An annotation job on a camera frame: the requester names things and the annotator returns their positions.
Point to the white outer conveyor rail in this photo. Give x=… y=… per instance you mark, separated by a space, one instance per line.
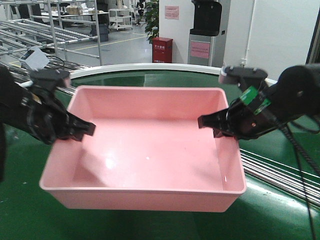
x=143 y=67

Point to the metal roller conveyor rack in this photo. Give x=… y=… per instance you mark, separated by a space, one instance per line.
x=39 y=32

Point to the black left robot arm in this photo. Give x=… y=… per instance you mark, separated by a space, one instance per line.
x=11 y=111

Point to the green circular conveyor belt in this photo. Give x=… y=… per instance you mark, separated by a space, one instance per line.
x=263 y=212

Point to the red fire extinguisher cabinet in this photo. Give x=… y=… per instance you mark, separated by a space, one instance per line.
x=162 y=50

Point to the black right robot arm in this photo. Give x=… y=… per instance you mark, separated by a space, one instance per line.
x=263 y=108

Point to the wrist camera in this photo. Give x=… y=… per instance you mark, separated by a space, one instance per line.
x=50 y=79
x=244 y=76

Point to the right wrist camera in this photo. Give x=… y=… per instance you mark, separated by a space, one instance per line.
x=244 y=76

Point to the pink wall notice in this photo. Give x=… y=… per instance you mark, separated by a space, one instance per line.
x=172 y=12

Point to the black water dispenser unit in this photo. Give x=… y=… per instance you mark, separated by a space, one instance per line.
x=206 y=26

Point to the pink plastic bin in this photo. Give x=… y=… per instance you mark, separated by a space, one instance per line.
x=147 y=152

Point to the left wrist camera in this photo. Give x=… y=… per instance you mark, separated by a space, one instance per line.
x=50 y=79

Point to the green potted plant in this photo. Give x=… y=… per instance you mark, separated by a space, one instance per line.
x=152 y=20

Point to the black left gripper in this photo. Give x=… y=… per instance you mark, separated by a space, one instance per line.
x=47 y=118

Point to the white shelf cart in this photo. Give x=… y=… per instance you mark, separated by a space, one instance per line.
x=120 y=18

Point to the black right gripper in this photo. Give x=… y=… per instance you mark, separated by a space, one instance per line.
x=244 y=120

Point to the grey control box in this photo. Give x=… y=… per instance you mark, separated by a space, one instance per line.
x=34 y=59

